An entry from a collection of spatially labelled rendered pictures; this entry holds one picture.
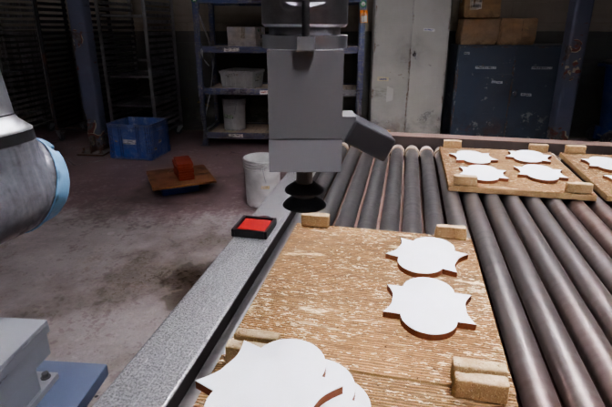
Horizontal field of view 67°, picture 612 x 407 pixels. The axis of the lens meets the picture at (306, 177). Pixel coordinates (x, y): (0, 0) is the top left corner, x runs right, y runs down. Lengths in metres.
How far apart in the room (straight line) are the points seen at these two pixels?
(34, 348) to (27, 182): 0.21
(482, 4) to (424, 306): 4.98
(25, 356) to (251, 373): 0.31
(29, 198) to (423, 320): 0.53
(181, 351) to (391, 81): 4.79
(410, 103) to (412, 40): 0.68
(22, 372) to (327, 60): 0.53
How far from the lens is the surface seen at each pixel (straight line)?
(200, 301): 0.77
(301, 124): 0.39
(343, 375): 0.52
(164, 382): 0.64
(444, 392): 0.60
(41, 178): 0.67
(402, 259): 0.82
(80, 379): 0.75
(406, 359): 0.63
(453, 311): 0.71
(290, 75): 0.38
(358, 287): 0.75
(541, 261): 0.97
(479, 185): 1.27
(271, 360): 0.52
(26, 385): 0.71
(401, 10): 5.26
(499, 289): 0.84
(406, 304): 0.71
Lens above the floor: 1.33
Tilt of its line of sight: 18 degrees down
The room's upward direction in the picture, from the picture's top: straight up
